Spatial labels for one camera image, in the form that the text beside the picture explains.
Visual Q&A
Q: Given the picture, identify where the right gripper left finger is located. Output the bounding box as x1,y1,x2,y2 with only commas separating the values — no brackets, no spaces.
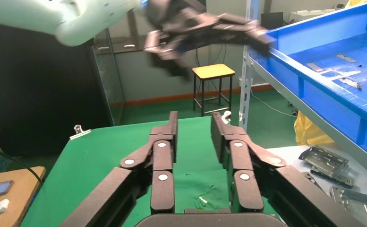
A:
60,111,179,227

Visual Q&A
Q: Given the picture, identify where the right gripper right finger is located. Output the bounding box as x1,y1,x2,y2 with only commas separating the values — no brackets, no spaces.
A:
211,112,367,227

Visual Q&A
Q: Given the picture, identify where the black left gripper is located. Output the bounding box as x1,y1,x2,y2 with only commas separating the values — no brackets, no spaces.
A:
145,0,274,58

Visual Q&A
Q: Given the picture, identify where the blue plastic tray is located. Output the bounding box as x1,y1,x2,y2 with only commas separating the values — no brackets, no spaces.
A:
249,0,367,165

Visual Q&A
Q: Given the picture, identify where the black monitor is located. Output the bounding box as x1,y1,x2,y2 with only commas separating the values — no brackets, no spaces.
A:
261,12,285,30

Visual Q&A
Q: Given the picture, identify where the yellow seat black stool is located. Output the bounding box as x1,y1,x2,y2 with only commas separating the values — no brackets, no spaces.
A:
191,63,236,117

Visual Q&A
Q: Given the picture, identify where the white paper sheet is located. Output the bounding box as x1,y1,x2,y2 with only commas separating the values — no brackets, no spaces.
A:
265,142,367,227

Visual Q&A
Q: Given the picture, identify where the green table cloth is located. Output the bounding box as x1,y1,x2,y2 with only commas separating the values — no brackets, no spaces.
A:
20,116,281,227

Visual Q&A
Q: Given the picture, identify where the yellow plastic bag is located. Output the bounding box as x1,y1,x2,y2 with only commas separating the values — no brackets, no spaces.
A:
293,110,336,147

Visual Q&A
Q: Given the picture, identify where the grey tape strip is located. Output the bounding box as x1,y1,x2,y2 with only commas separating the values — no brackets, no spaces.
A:
306,62,324,73
338,77,362,90
336,53,358,63

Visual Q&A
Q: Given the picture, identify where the dark metal connector part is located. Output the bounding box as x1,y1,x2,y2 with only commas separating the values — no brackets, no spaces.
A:
310,168,355,189

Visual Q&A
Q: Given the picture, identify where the glass display cabinet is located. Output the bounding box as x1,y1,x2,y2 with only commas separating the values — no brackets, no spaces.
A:
91,9,153,126

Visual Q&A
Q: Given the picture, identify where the wooden side table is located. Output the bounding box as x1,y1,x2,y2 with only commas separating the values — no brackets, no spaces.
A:
0,166,46,227

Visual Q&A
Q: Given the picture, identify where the perforated metal shelf post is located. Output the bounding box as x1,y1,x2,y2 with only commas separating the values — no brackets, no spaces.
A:
238,0,259,132

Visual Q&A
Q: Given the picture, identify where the white floor cable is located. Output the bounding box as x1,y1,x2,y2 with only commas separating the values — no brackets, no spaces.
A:
250,91,298,118

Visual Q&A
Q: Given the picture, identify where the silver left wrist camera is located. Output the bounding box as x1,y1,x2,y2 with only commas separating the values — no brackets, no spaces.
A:
143,29,191,79

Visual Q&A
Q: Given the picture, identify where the grey sheet metal bracket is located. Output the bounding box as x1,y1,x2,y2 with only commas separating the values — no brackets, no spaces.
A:
298,145,350,175

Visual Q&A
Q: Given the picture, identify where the flat sheet metal bracket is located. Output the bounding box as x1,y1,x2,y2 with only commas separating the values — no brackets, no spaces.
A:
328,185,367,227

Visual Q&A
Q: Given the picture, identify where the black floor cable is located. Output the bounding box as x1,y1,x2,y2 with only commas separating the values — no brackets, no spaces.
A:
0,138,44,185

